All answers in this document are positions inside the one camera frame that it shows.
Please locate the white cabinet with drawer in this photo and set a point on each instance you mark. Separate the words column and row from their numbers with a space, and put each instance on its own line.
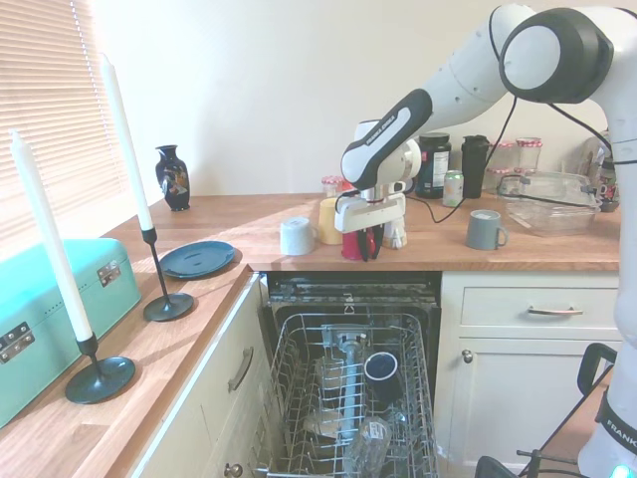
column 522, row 388

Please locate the dark protein powder tub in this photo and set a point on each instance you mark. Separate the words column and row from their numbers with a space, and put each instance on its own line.
column 434, row 169

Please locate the black shaker bottle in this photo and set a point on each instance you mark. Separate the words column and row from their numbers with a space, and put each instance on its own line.
column 474, row 167

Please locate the tall white candle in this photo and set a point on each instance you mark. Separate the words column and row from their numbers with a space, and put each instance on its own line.
column 127, row 144
column 50, row 239

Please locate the small white ribbed object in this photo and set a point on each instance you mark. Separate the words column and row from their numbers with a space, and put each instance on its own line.
column 396, row 235

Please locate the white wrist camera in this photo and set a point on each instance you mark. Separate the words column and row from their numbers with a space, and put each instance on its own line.
column 395, row 187

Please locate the white corner cabinet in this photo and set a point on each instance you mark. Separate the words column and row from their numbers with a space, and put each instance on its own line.
column 209, row 413

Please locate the dark blue plate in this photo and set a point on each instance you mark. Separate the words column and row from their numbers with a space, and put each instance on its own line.
column 196, row 259

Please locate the clear ribbed glass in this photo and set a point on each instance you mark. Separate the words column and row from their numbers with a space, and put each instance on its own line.
column 370, row 440

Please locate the navy blue mug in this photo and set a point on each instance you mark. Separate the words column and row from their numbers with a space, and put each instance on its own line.
column 383, row 386

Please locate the small jar red checked lid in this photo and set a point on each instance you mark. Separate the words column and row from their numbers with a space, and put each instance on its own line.
column 330, row 185

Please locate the clear glass baking dish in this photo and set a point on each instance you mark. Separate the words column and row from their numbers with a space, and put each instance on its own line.
column 552, row 214

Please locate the teal metal bread box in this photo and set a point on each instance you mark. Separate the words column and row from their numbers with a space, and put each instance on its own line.
column 45, row 299

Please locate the clear glass tumbler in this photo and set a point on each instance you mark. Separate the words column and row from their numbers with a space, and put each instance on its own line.
column 331, row 371

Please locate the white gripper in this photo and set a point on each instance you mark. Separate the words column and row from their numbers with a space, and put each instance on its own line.
column 370, row 211

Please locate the glass jar red checked lid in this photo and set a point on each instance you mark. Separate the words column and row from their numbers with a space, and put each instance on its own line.
column 528, row 154
column 502, row 155
column 497, row 181

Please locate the yellow mug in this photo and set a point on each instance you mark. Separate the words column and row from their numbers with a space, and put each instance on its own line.
column 327, row 224

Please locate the grey mug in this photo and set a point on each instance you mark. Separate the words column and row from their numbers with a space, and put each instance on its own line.
column 483, row 231

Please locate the green drink can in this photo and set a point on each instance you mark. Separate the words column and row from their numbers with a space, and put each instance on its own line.
column 453, row 189

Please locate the black candle holder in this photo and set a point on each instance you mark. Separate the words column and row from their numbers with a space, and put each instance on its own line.
column 168, row 306
column 99, row 381

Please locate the round metal cabinet knob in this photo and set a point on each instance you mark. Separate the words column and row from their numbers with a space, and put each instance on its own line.
column 233, row 470
column 467, row 356

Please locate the printed water bottle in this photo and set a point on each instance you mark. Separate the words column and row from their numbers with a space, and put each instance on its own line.
column 608, row 189

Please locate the silver kettle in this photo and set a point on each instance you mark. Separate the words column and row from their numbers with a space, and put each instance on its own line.
column 594, row 154

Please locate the white mug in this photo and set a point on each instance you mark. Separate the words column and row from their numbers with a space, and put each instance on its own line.
column 297, row 238

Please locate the white window blind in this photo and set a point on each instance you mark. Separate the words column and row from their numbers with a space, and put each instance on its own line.
column 45, row 74

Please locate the dark blue painted vase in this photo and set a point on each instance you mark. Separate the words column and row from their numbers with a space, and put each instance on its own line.
column 172, row 181

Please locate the black tripod stand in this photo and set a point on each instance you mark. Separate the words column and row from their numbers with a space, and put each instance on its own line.
column 492, row 470

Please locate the built-in dishwasher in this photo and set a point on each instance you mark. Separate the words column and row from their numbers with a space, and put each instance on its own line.
column 348, row 291

